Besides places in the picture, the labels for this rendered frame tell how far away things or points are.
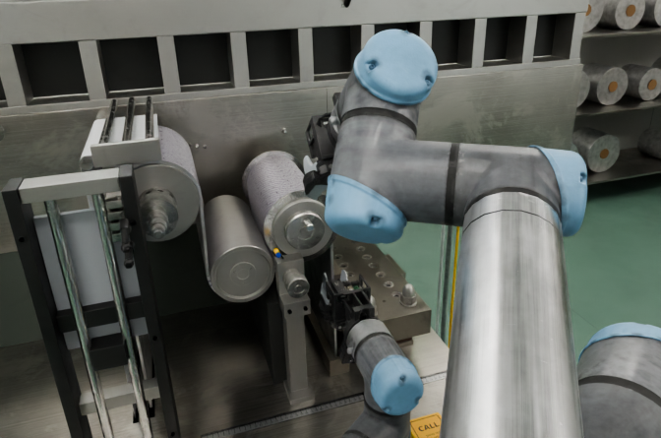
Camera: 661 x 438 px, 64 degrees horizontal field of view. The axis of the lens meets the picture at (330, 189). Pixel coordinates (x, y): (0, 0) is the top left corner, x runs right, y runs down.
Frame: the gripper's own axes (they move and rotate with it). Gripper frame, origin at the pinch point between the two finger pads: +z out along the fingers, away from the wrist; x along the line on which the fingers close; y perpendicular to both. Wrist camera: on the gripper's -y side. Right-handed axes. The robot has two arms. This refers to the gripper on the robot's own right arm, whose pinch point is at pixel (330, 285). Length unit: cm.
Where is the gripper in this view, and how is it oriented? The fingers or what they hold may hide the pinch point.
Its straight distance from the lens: 111.0
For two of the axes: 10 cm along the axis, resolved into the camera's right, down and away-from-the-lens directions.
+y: -0.3, -9.3, -3.8
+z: -3.1, -3.5, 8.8
